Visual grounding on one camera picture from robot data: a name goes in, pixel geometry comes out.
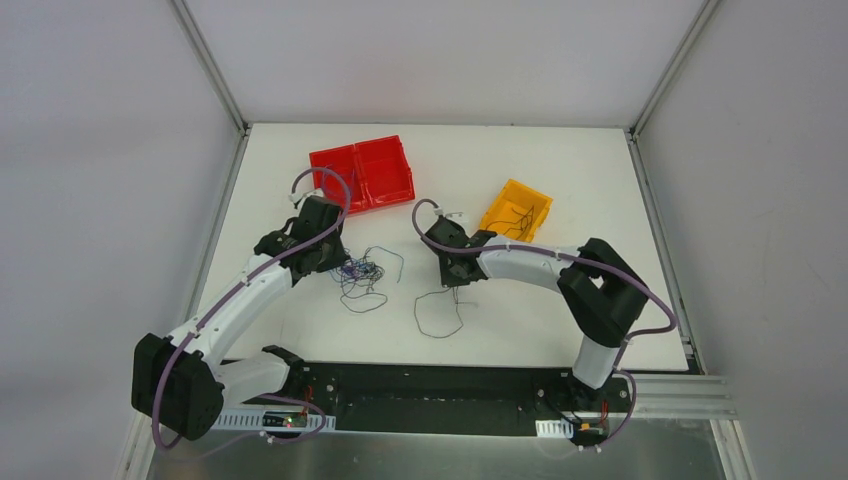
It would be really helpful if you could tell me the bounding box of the wire bundle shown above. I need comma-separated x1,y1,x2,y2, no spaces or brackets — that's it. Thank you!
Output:
331,246,405,315

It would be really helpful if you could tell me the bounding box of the yellow bin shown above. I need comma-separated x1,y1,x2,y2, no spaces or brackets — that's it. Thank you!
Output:
479,179,553,242

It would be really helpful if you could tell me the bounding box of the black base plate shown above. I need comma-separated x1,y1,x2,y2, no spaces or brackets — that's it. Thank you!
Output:
240,362,631,439

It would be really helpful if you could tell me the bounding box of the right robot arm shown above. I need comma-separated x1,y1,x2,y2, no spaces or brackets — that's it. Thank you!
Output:
422,216,648,410

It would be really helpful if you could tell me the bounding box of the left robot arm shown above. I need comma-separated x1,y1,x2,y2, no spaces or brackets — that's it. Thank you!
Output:
130,196,349,440

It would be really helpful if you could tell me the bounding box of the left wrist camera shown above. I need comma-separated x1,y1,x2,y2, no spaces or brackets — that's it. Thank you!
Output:
288,189,324,208

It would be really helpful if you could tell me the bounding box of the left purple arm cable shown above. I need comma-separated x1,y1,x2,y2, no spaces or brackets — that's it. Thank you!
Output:
150,166,352,452

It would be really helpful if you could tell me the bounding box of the black striped wire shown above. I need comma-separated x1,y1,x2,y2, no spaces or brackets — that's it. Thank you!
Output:
413,286,478,340

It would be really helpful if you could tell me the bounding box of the red double bin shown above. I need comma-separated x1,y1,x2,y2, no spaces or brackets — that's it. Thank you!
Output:
309,135,416,214

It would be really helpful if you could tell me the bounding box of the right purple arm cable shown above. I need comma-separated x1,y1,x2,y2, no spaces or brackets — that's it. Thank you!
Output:
411,198,678,448

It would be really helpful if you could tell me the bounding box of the thin black wire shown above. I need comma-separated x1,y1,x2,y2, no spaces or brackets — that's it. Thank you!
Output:
490,206,539,238

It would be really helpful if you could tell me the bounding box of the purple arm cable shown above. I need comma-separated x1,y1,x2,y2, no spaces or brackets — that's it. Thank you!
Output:
411,198,678,448
150,166,352,452

